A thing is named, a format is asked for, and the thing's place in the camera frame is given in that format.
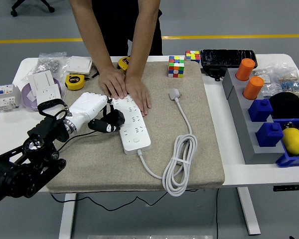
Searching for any white power cord with plug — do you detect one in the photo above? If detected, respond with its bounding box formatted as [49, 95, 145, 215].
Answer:
[137, 88, 198, 197]

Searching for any large colourful puzzle cube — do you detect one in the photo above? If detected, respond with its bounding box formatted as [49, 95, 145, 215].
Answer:
[167, 55, 185, 78]

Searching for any white wall switch panel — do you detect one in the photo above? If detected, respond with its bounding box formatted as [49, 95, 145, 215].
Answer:
[27, 70, 56, 98]

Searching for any clear bag of resistors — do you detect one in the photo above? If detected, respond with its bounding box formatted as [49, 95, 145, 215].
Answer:
[276, 66, 299, 98]

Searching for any black table cable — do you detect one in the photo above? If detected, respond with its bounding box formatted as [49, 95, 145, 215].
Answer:
[215, 188, 220, 239]

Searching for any blue square block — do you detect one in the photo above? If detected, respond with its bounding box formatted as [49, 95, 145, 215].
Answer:
[255, 121, 284, 148]
[248, 99, 274, 122]

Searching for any clear bag of screws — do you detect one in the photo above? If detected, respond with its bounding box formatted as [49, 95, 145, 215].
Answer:
[21, 51, 68, 82]

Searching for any person's torso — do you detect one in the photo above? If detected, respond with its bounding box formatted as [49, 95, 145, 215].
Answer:
[92, 0, 163, 57]

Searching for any black cloth bundle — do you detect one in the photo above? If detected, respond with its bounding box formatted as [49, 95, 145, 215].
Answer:
[268, 92, 299, 120]

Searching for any yellow black tape measure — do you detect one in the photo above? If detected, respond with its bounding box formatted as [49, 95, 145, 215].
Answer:
[117, 56, 132, 74]
[64, 73, 86, 91]

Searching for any clear bag of small parts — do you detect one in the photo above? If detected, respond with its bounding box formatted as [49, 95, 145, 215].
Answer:
[253, 63, 282, 99]

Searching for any white flat switch plate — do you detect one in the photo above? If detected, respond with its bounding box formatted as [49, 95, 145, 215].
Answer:
[64, 56, 94, 75]

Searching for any beige fabric mat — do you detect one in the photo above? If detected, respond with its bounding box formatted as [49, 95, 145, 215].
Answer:
[46, 61, 226, 194]

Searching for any black device with strap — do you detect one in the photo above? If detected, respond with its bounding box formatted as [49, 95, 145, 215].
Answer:
[201, 66, 227, 82]

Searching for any white wall socket panel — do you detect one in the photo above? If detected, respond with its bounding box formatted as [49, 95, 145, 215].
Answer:
[35, 84, 62, 107]

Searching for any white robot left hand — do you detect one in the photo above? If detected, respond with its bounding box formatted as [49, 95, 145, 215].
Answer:
[67, 91, 118, 134]

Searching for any black office chair base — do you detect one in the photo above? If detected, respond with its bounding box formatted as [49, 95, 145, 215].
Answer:
[10, 0, 56, 17]

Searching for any white power strip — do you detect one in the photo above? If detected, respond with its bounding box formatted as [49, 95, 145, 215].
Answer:
[111, 94, 151, 155]

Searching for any person's right hand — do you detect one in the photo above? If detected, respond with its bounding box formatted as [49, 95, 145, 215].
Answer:
[98, 66, 128, 100]

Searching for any blue plastic bin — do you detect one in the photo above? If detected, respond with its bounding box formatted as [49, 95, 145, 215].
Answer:
[273, 117, 299, 168]

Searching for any small colourful puzzle cube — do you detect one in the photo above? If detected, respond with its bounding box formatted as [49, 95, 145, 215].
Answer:
[184, 50, 201, 64]

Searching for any grey block holder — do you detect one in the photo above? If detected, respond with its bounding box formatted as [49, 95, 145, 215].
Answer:
[222, 67, 286, 165]

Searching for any thin black adapter cord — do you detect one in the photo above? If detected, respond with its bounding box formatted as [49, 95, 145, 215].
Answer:
[50, 131, 199, 212]

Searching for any black wrapped tray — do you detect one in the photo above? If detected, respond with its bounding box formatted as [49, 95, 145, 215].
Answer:
[200, 48, 259, 69]

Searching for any black plug adapter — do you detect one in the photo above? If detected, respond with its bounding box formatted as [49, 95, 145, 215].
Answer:
[105, 107, 126, 129]

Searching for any black table control panel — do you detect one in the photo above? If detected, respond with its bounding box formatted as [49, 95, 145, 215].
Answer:
[273, 184, 299, 192]

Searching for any person's left hand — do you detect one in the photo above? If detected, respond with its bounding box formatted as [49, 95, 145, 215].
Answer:
[124, 74, 152, 117]

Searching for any white table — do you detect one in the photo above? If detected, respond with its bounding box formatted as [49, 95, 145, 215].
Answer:
[0, 53, 299, 239]

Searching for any yellow lemon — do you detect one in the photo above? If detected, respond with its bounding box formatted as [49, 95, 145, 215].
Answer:
[281, 127, 299, 156]

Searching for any purple bowl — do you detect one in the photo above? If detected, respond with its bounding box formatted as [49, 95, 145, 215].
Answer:
[21, 78, 63, 112]

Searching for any orange cylinder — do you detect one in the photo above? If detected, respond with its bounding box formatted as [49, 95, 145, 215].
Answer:
[242, 76, 265, 101]
[235, 58, 256, 82]

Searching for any white circuit breaker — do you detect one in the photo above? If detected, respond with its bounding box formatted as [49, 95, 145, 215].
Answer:
[0, 84, 22, 113]

